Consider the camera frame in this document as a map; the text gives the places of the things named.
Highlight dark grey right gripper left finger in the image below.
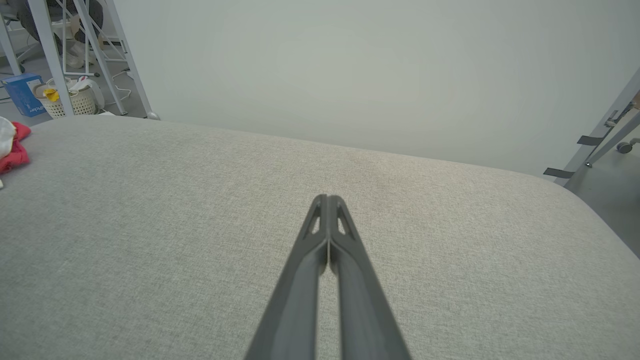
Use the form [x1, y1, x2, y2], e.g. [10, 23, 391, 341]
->
[245, 194, 329, 360]

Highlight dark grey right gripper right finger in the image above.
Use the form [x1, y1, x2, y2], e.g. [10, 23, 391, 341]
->
[328, 195, 412, 360]

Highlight red shirt with white sleeves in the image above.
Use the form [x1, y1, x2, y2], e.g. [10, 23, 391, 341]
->
[0, 116, 32, 190]

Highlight grey fabric sofa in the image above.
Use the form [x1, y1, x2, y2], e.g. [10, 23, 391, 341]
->
[0, 115, 640, 360]

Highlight white plastic bag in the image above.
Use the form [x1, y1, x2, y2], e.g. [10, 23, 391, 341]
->
[74, 76, 106, 111]

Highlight white plastic laundry basket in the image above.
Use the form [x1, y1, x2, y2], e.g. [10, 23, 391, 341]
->
[34, 77, 97, 120]

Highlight blue cardboard box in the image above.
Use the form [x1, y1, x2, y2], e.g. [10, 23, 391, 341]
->
[1, 73, 47, 118]

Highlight seated person in dark trousers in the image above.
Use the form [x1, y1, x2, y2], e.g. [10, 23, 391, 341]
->
[17, 0, 104, 69]

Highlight white floor cable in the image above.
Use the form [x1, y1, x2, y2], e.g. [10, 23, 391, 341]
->
[106, 69, 135, 103]

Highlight grey partition post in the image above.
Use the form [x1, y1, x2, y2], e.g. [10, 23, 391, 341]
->
[106, 0, 161, 121]

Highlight white metal desk frame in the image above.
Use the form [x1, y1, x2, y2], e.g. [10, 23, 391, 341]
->
[0, 0, 130, 119]

